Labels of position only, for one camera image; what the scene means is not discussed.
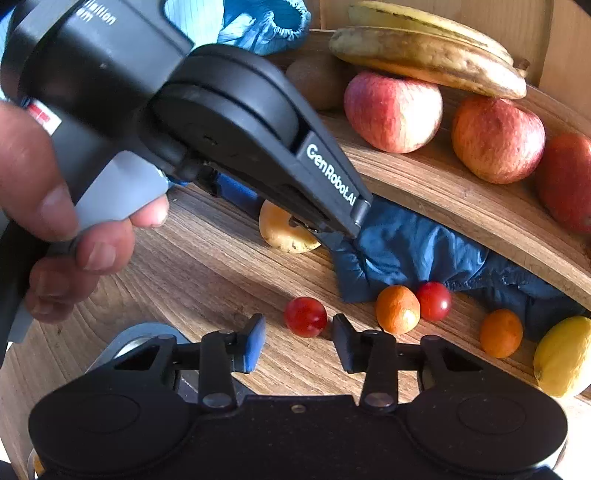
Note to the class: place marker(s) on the small orange kumquat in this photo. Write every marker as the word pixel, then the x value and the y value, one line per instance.
pixel 501 333
pixel 398 310

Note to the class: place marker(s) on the dark blue jacket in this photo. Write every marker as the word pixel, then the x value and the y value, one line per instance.
pixel 415 249

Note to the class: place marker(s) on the red cherry tomato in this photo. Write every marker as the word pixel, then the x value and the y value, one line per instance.
pixel 434 301
pixel 304 316

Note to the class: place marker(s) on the curved wooden shelf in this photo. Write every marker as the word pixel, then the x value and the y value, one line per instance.
pixel 461 198

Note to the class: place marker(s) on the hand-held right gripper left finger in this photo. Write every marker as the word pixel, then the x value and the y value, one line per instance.
pixel 253 344

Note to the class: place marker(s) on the brown kiwi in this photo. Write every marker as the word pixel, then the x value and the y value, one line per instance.
pixel 318 81

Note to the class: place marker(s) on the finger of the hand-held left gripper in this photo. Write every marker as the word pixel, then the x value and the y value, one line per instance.
pixel 337 221
pixel 238 196

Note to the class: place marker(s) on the dark red apple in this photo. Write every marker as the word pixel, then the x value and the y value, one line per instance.
pixel 568 184

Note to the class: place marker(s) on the pale yellow spotted banana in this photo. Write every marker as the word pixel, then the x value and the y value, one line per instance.
pixel 281 230

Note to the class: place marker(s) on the light blue elastic sleeve cover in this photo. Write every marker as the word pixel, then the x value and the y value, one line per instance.
pixel 263 25

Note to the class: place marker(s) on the person's left hand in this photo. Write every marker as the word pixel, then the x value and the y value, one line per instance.
pixel 41 184

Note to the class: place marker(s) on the orange red apple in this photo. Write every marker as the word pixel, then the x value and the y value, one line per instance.
pixel 498 141

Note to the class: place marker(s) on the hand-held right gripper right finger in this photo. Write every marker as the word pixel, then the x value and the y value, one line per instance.
pixel 344 344

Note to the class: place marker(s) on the yellow lemon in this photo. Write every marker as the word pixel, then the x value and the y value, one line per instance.
pixel 565 357

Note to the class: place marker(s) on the brown spotted banana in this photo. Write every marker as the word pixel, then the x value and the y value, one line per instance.
pixel 425 60

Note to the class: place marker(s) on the pink red apple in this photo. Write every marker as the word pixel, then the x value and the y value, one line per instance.
pixel 392 113

